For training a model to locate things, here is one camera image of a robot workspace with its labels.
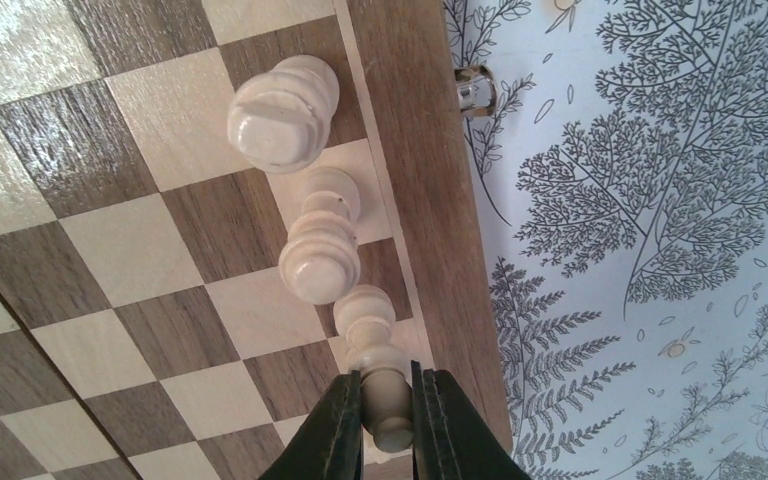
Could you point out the light wooden chess piece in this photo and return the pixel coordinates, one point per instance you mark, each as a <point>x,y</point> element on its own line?
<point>320,263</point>

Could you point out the light wooden bishop piece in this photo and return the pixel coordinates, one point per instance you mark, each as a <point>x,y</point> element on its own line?
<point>366,318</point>

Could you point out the silver board clasp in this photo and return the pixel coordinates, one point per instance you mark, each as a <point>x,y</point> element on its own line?
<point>476,90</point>

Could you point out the floral table mat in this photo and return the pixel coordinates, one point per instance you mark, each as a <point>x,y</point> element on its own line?
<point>622,186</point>

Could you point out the light wooden rook piece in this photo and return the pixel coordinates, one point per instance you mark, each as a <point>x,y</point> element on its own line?
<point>280,120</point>

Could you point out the wooden chess board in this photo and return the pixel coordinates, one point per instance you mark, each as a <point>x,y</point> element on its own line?
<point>145,332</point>

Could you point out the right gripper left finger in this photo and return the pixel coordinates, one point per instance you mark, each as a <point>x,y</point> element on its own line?
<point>329,443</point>

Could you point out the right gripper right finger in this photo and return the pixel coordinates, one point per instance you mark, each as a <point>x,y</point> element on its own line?
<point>450,438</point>

